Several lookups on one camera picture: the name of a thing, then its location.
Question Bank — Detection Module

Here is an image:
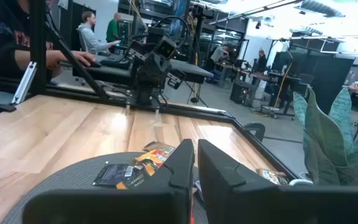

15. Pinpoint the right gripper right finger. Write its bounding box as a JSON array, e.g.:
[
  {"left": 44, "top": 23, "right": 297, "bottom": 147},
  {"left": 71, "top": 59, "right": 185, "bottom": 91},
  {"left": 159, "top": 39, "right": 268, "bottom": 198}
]
[{"left": 197, "top": 139, "right": 358, "bottom": 224}]

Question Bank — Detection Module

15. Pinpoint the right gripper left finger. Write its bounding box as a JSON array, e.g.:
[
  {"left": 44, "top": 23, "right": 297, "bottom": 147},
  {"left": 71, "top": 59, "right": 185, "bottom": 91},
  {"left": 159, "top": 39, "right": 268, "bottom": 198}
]
[{"left": 22, "top": 139, "right": 195, "bottom": 224}]

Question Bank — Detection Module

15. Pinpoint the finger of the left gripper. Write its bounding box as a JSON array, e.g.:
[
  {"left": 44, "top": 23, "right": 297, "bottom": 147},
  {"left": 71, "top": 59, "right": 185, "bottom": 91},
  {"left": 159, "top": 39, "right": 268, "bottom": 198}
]
[
  {"left": 167, "top": 68, "right": 186, "bottom": 90},
  {"left": 126, "top": 40, "right": 147, "bottom": 62}
]

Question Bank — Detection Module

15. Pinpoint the green tea packet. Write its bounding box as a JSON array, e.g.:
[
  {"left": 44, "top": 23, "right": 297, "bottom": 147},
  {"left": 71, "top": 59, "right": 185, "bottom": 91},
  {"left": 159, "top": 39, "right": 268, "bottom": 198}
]
[{"left": 255, "top": 169, "right": 289, "bottom": 186}]

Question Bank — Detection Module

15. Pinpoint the dark blue tea packet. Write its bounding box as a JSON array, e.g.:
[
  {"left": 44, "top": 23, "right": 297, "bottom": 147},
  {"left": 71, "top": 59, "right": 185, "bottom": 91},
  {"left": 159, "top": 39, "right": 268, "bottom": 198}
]
[{"left": 92, "top": 161, "right": 136, "bottom": 189}]

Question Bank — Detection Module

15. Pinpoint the black desk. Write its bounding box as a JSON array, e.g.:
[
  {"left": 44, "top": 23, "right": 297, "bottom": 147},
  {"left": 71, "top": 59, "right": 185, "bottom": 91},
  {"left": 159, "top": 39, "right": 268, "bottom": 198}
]
[{"left": 73, "top": 57, "right": 214, "bottom": 86}]

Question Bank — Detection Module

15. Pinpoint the black computer keyboard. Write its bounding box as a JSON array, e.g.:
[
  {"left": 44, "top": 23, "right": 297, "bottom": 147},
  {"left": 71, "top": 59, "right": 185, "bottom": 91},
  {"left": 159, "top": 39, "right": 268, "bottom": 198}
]
[{"left": 99, "top": 53, "right": 132, "bottom": 70}]

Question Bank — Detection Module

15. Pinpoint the black light stand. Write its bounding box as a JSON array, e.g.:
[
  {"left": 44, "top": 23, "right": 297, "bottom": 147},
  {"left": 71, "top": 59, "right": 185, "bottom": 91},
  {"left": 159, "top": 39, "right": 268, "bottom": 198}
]
[{"left": 186, "top": 6, "right": 211, "bottom": 108}]

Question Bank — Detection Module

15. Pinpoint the black computer tower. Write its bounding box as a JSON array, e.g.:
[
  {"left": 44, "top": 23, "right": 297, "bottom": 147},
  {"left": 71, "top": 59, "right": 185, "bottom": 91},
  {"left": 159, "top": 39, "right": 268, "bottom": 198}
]
[{"left": 229, "top": 79, "right": 258, "bottom": 105}]

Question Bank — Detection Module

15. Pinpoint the green plant in white pot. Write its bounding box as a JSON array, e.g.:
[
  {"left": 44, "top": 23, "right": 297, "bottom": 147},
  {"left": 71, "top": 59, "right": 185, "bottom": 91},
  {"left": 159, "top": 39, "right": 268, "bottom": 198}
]
[{"left": 288, "top": 86, "right": 358, "bottom": 187}]

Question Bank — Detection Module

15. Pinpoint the grey round woven placemat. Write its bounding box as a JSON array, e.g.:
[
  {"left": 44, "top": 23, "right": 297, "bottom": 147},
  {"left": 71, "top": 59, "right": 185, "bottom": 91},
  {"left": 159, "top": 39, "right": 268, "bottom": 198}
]
[{"left": 1, "top": 151, "right": 209, "bottom": 224}]

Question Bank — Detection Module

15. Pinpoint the silver aluminium profile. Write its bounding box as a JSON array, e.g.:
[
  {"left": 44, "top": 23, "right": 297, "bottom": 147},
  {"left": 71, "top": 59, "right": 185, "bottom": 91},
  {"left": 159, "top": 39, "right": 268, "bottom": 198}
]
[{"left": 11, "top": 61, "right": 39, "bottom": 105}]

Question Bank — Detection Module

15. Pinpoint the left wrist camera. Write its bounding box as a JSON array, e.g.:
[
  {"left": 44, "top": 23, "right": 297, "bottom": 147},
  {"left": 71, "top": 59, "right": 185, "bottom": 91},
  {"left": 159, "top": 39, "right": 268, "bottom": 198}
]
[{"left": 157, "top": 35, "right": 178, "bottom": 60}]

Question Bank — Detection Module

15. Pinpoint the black aluminium table frame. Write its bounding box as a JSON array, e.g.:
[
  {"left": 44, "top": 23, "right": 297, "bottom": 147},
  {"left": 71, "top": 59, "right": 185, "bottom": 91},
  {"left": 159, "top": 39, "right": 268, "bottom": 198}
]
[{"left": 0, "top": 0, "right": 298, "bottom": 181}]

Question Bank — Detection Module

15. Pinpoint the yellow hanging cable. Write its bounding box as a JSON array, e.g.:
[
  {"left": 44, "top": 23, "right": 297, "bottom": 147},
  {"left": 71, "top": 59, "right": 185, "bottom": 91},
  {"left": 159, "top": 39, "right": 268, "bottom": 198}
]
[{"left": 273, "top": 60, "right": 293, "bottom": 110}]

